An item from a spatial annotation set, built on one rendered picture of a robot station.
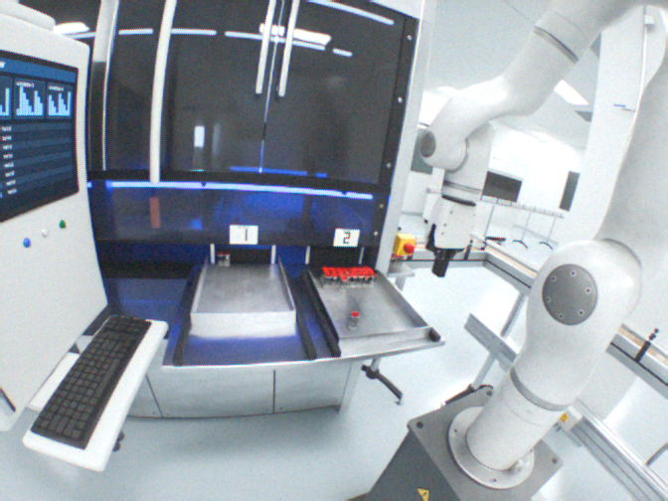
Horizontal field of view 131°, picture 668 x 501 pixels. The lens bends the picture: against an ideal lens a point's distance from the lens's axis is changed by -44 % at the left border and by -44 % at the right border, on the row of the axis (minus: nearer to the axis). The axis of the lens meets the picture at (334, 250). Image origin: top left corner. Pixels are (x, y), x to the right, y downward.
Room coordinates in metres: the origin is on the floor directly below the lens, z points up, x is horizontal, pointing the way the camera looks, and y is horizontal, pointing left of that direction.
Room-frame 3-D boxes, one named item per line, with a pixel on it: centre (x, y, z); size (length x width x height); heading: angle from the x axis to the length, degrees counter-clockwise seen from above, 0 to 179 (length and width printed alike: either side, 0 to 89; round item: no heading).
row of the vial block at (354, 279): (0.79, -0.07, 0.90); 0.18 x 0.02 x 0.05; 110
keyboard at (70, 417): (0.30, 0.50, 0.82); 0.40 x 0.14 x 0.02; 13
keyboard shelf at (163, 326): (0.29, 0.53, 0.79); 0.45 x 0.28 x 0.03; 13
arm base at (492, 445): (0.25, -0.36, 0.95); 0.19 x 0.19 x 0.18
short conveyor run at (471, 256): (1.23, -0.48, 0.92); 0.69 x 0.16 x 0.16; 111
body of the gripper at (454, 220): (0.54, -0.24, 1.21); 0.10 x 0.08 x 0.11; 111
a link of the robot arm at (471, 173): (0.54, -0.23, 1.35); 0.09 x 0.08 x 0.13; 113
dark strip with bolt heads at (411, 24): (0.92, -0.14, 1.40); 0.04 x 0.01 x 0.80; 111
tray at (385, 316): (0.69, -0.11, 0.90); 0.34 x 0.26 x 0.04; 20
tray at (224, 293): (0.67, 0.25, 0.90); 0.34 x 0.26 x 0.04; 21
